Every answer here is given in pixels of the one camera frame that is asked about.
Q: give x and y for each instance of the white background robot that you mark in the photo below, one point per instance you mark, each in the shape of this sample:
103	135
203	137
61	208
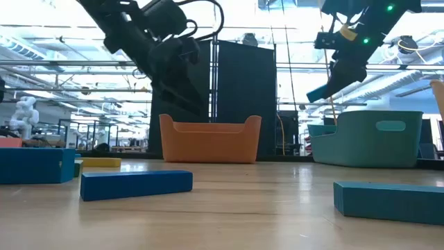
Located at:
24	118

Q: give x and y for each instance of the yellow block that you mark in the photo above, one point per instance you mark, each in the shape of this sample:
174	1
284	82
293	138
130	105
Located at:
100	162

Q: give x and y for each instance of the teal plastic bin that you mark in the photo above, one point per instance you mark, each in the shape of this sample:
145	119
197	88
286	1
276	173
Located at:
364	146

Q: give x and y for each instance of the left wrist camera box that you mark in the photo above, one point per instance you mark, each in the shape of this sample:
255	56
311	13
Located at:
164	17

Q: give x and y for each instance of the metal partition post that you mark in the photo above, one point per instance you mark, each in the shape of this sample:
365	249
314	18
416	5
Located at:
214	87

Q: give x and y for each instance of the orange plastic bin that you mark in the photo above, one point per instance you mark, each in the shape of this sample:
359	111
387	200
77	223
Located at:
208	146

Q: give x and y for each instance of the pink block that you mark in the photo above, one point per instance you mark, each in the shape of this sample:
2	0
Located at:
10	143

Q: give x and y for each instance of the black partition panel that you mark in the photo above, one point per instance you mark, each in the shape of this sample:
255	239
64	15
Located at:
154	132
243	87

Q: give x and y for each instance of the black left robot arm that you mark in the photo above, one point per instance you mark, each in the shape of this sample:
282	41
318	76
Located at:
111	17

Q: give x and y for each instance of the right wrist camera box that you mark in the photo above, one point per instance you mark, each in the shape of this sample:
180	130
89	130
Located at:
326	40

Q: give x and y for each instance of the black aluminium table frame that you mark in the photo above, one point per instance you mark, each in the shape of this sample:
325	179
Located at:
284	159

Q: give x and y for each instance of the yellow tag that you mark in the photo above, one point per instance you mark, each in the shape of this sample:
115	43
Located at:
348	33

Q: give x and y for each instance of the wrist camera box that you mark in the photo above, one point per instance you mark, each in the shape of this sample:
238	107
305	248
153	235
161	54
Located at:
164	17
326	40

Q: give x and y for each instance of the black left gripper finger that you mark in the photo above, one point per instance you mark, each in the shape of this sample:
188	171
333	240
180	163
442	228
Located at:
192	88
177	100

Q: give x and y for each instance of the long blue block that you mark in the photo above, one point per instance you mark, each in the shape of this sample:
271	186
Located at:
135	185

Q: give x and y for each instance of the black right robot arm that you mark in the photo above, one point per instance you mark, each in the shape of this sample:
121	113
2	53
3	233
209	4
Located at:
381	19

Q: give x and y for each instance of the teal block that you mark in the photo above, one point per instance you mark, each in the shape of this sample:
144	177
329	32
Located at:
388	205

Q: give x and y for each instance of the grey metal crossbar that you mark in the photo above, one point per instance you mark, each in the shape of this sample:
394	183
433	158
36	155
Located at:
416	66
354	103
52	63
69	89

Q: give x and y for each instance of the black computer case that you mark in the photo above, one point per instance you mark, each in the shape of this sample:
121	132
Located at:
290	135

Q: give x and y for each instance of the black ceiling device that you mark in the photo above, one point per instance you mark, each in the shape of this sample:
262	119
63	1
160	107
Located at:
250	40
408	44

